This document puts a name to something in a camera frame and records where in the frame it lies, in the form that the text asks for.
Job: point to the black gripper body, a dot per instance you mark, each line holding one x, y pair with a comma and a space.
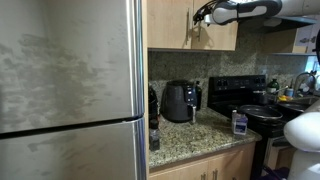
204, 16

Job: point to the light wood cupboard door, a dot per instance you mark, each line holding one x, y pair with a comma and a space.
220, 36
166, 23

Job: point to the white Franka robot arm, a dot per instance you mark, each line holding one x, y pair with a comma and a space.
246, 10

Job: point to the black range hood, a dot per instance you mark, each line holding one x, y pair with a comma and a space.
280, 23

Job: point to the tall wooden side panel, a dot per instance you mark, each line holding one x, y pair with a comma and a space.
145, 66

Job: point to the black electric stove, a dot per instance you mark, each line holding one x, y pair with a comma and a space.
233, 90

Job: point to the dark glass bottle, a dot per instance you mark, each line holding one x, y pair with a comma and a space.
198, 96

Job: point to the dark grey air fryer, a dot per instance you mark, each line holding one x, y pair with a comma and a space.
176, 101

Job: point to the green glass bottle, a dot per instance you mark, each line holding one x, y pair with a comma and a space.
273, 86

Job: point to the black frying pan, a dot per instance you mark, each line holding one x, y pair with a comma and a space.
260, 112

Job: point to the yellow sponge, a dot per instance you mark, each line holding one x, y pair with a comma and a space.
284, 98

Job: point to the clear plastic bottle black cap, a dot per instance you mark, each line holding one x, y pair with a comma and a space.
240, 125

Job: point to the chrome sink faucet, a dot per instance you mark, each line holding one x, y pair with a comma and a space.
301, 78

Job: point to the dark wide pan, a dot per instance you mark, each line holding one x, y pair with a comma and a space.
293, 106

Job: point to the small dark pepper grinder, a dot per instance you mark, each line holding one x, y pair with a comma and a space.
154, 136

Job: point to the wooden base cabinet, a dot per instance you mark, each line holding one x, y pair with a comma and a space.
226, 163

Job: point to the stainless steel refrigerator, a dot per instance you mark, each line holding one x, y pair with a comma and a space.
66, 83

